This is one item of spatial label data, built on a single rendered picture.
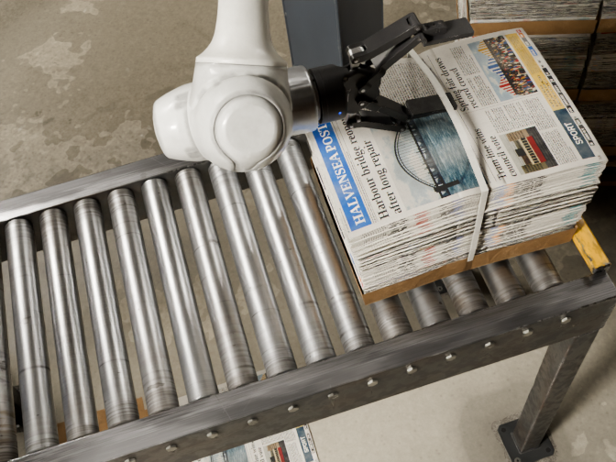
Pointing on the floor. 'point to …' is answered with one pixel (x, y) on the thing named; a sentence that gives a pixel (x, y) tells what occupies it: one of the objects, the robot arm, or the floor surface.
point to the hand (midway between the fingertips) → (454, 66)
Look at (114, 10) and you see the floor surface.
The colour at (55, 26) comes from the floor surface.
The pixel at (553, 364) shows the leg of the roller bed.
